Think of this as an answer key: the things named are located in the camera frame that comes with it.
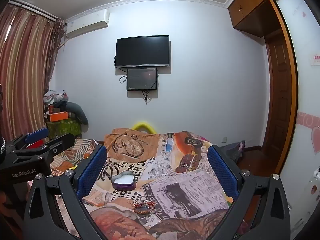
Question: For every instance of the printed blanket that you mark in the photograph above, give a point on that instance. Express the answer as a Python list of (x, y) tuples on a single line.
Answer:
[(170, 175)]

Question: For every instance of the black wall television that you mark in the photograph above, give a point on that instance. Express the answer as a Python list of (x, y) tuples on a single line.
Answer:
[(142, 51)]

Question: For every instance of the small black wall monitor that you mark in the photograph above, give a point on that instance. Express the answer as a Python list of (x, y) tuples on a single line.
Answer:
[(141, 79)]

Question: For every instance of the wooden overhead cabinet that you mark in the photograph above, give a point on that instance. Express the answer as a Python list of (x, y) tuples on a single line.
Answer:
[(252, 7)]

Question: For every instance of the curtain rail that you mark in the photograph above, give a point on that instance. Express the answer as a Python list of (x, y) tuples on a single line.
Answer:
[(37, 11)]

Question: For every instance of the green patterned bag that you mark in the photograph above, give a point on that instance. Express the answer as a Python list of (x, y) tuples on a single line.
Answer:
[(63, 128)]

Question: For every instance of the striped curtain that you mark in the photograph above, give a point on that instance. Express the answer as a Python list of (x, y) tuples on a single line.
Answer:
[(22, 67)]

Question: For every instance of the white air conditioner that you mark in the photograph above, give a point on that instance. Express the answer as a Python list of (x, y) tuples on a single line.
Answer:
[(87, 23)]

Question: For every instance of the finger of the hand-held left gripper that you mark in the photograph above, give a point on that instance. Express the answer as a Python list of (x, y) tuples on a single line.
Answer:
[(60, 142), (37, 133)]

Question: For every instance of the pile of clothes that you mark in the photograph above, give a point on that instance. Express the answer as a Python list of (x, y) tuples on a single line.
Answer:
[(55, 98)]

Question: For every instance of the wooden door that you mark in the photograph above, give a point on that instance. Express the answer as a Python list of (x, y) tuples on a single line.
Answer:
[(278, 100)]

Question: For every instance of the purple heart-shaped tin box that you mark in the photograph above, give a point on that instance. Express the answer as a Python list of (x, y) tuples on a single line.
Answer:
[(123, 180)]

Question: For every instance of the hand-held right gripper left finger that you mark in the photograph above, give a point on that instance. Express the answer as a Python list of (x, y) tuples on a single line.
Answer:
[(92, 171)]

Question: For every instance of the white sticker-decorated wardrobe door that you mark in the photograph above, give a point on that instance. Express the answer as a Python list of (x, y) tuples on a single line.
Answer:
[(305, 92)]

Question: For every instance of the orange box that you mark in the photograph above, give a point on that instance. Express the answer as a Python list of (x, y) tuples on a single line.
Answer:
[(58, 116)]

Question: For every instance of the dark cloth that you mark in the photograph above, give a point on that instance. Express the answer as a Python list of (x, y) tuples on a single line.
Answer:
[(233, 152)]

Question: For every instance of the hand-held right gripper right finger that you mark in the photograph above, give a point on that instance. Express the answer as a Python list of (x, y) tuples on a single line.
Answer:
[(223, 171)]

